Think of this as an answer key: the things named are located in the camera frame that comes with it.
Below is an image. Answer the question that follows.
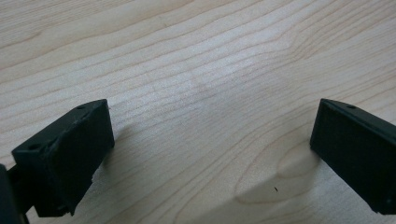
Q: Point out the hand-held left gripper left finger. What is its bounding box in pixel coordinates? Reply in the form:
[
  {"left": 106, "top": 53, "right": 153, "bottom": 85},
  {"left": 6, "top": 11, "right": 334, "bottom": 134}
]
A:
[{"left": 11, "top": 98, "right": 116, "bottom": 218}]

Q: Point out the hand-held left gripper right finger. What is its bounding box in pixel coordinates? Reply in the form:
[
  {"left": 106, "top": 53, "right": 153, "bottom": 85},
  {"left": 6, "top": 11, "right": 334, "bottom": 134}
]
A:
[{"left": 309, "top": 98, "right": 396, "bottom": 216}]

